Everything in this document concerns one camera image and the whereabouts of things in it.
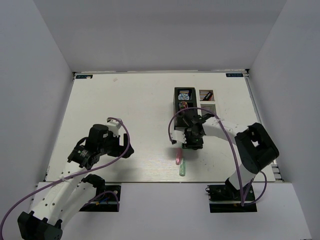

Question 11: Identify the blue table label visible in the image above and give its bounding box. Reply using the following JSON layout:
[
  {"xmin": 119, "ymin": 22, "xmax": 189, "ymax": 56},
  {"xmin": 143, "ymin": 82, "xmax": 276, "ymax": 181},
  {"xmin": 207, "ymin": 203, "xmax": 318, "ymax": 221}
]
[
  {"xmin": 225, "ymin": 73, "xmax": 244, "ymax": 78},
  {"xmin": 75, "ymin": 74, "xmax": 93, "ymax": 79}
]

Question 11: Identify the black metal organizer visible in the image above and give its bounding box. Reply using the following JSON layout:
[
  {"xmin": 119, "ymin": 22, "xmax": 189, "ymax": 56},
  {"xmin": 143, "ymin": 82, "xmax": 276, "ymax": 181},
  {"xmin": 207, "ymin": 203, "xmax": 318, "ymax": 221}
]
[{"xmin": 173, "ymin": 87, "xmax": 198, "ymax": 130}]

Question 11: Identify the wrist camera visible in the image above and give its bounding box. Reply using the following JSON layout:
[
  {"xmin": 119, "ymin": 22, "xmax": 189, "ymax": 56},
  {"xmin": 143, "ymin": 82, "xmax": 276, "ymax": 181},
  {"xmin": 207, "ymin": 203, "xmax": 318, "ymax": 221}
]
[
  {"xmin": 106, "ymin": 118, "xmax": 122, "ymax": 138},
  {"xmin": 169, "ymin": 130, "xmax": 187, "ymax": 145}
]

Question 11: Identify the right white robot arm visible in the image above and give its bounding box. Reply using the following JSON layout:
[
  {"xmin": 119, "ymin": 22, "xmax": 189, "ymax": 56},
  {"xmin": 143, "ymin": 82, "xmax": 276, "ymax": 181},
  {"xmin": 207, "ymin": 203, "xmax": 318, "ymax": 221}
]
[{"xmin": 169, "ymin": 107, "xmax": 280, "ymax": 202}]

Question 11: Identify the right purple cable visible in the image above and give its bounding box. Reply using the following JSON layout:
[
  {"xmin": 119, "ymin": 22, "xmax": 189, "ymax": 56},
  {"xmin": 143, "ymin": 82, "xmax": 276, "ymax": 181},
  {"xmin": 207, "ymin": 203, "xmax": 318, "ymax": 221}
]
[{"xmin": 167, "ymin": 107, "xmax": 268, "ymax": 207}]

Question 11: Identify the green translucent eraser pen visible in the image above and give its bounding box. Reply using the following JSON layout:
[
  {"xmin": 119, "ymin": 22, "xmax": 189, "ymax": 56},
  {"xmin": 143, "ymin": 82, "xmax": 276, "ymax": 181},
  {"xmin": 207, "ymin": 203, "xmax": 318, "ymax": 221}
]
[{"xmin": 179, "ymin": 158, "xmax": 186, "ymax": 177}]

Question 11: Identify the pink translucent eraser pen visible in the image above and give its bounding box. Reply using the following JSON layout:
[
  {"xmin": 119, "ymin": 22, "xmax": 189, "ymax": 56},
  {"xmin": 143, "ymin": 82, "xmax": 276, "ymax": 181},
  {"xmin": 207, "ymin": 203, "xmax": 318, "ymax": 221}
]
[{"xmin": 175, "ymin": 148, "xmax": 183, "ymax": 165}]

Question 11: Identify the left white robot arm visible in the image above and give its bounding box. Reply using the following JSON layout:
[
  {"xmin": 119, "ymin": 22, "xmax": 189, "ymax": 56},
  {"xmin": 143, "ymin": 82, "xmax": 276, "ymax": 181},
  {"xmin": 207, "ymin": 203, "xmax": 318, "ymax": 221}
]
[{"xmin": 17, "ymin": 117, "xmax": 134, "ymax": 240}]

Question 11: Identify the pink cap black highlighter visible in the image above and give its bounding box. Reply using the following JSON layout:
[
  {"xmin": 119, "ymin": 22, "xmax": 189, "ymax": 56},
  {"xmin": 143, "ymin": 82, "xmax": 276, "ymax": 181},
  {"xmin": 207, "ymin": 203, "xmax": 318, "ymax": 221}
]
[{"xmin": 203, "ymin": 92, "xmax": 213, "ymax": 102}]

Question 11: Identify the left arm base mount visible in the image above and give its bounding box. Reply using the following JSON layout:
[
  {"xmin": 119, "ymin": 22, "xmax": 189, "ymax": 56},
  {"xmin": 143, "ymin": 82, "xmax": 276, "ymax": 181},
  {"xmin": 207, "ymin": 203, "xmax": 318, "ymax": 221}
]
[{"xmin": 79, "ymin": 184, "xmax": 122, "ymax": 213}]

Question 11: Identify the right blue table label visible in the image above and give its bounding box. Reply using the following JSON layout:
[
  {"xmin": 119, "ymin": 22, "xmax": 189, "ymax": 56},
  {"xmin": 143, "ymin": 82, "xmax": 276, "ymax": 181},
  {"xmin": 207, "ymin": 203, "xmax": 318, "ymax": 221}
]
[{"xmin": 225, "ymin": 73, "xmax": 244, "ymax": 78}]

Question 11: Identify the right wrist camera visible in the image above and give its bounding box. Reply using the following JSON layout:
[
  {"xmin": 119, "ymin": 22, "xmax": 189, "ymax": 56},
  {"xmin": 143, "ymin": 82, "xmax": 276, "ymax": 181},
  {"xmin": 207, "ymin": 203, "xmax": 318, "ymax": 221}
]
[{"xmin": 169, "ymin": 130, "xmax": 187, "ymax": 145}]

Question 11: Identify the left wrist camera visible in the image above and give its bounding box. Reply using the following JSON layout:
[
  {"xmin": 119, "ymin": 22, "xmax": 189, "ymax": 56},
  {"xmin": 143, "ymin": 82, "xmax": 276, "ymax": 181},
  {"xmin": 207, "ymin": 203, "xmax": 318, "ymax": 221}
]
[{"xmin": 106, "ymin": 118, "xmax": 122, "ymax": 138}]

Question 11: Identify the pink-capped crayon tube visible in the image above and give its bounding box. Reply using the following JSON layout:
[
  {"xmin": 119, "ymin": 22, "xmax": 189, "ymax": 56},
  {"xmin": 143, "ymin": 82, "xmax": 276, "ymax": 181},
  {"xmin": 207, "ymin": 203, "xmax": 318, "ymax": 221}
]
[{"xmin": 178, "ymin": 101, "xmax": 189, "ymax": 111}]

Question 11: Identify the left blue table label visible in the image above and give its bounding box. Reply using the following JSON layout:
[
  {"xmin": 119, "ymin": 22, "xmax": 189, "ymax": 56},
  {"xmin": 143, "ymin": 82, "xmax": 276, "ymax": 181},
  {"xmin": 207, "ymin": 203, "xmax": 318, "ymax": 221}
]
[{"xmin": 75, "ymin": 74, "xmax": 93, "ymax": 79}]

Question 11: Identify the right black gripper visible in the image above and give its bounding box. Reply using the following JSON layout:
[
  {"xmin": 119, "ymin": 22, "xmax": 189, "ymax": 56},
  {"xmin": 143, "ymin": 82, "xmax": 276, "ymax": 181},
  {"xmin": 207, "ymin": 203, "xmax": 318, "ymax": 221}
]
[{"xmin": 181, "ymin": 131, "xmax": 204, "ymax": 151}]

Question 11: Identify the white metal organizer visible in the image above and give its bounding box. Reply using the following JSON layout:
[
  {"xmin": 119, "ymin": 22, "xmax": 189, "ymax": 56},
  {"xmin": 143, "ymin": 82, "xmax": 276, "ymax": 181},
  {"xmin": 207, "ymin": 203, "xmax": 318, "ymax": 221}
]
[{"xmin": 196, "ymin": 89, "xmax": 221, "ymax": 117}]

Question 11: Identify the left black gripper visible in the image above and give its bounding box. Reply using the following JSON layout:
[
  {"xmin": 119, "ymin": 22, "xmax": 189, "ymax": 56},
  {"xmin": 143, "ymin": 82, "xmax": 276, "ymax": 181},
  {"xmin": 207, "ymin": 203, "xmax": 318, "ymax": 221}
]
[{"xmin": 98, "ymin": 130, "xmax": 134, "ymax": 158}]

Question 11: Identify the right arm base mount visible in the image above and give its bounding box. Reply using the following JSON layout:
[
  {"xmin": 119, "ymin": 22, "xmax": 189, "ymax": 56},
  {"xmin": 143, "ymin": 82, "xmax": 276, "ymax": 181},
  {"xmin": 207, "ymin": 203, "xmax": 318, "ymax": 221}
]
[{"xmin": 205, "ymin": 184, "xmax": 258, "ymax": 213}]

